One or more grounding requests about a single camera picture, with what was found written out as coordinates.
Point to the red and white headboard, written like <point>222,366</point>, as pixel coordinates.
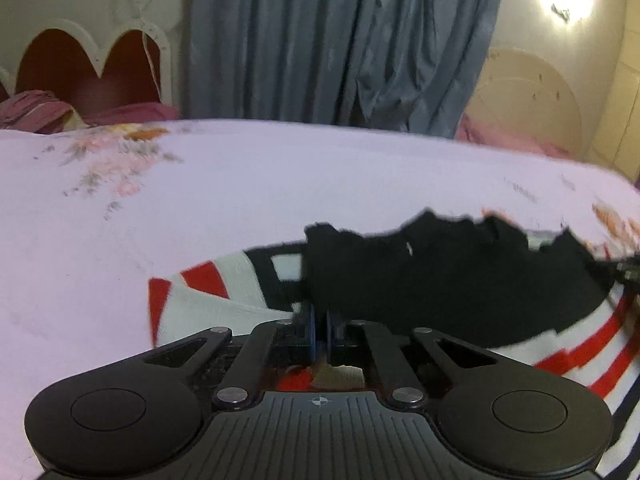
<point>95,45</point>

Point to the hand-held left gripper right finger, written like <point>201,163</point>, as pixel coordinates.
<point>331,335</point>

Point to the pink cloth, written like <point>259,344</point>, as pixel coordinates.
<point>500,137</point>

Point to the cream round headboard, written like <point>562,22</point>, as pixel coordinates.
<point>530,100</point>

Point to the striped knit sweater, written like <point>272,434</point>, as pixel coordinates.
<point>450,285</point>

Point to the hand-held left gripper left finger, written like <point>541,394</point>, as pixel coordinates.
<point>311,332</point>

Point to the blue grey curtain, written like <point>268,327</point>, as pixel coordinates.
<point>340,40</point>

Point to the pink floral bed sheet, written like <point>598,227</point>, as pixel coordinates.
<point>200,200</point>

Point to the cream wardrobe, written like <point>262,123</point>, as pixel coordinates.
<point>617,85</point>

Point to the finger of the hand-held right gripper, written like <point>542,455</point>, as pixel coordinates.
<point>627,271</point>

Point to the magenta blanket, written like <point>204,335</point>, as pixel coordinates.
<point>130,114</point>

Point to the wall lamp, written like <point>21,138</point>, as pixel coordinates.
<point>561,12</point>

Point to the purple striped pillow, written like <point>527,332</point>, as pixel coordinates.
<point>30,110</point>

